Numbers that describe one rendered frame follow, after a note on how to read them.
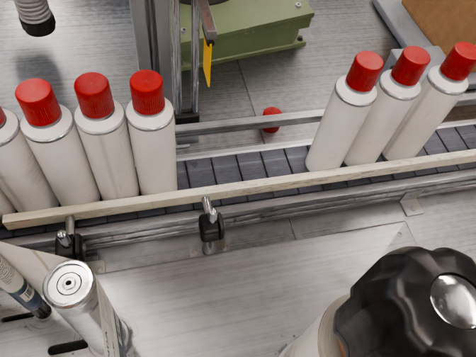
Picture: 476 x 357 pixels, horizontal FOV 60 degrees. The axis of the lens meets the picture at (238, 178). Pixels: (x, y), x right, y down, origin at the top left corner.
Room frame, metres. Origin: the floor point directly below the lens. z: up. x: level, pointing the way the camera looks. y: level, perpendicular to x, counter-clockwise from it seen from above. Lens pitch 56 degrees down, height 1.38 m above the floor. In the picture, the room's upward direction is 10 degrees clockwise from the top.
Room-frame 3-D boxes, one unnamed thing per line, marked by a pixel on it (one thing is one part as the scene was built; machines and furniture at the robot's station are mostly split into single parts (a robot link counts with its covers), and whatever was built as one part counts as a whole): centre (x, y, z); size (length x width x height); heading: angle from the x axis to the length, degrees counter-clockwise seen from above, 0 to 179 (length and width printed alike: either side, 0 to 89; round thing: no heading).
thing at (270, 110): (0.49, -0.04, 0.85); 0.03 x 0.03 x 0.03
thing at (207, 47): (0.33, 0.05, 1.09); 0.03 x 0.01 x 0.06; 21
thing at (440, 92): (0.43, -0.24, 0.98); 0.05 x 0.05 x 0.20
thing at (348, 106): (0.38, -0.12, 0.98); 0.05 x 0.05 x 0.20
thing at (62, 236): (0.19, 0.19, 0.89); 0.06 x 0.03 x 0.12; 21
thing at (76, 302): (0.09, 0.11, 0.97); 0.05 x 0.05 x 0.19
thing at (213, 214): (0.24, 0.02, 0.89); 0.03 x 0.03 x 0.12; 21
